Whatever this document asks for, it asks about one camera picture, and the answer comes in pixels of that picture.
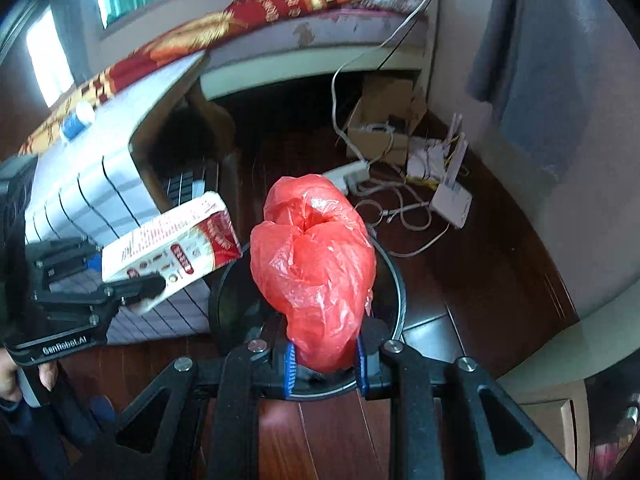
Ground dark blue trousers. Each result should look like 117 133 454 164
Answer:
0 360 118 480

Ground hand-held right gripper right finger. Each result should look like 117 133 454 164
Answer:
355 317 576 480

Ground grey window curtain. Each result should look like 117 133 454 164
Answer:
50 0 108 86

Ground white red carton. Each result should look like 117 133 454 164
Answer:
100 191 243 316

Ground white router with antennas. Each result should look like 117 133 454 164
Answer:
431 115 473 229

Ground white power strip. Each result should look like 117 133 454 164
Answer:
322 160 372 195

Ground tangle of white cables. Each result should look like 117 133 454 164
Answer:
345 180 451 258

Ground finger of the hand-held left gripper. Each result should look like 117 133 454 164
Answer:
37 274 167 313
25 239 101 276

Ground small window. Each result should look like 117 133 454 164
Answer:
25 7 76 108

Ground cardboard box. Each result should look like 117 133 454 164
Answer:
345 72 428 166

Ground long white cable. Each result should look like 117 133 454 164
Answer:
330 0 436 171

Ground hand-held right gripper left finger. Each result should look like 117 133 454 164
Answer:
112 337 301 480

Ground black round trash bin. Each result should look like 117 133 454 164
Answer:
207 225 407 401

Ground person's left hand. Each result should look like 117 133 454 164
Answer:
0 349 59 404

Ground grey hanging curtain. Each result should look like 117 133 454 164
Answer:
467 0 601 181

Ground blue white plastic jar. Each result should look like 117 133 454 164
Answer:
59 101 96 142

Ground bed with purple mattress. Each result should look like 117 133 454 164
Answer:
200 5 431 102

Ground white checked tablecloth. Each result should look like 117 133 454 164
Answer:
22 50 241 346

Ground red plastic bag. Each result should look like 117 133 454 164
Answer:
249 174 377 373

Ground thin black cable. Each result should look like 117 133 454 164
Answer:
375 0 463 71

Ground floral pillow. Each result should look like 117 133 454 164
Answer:
350 0 426 13

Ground bed with red patterned blanket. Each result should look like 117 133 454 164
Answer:
17 0 431 156

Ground small white modem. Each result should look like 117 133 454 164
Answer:
406 140 447 177

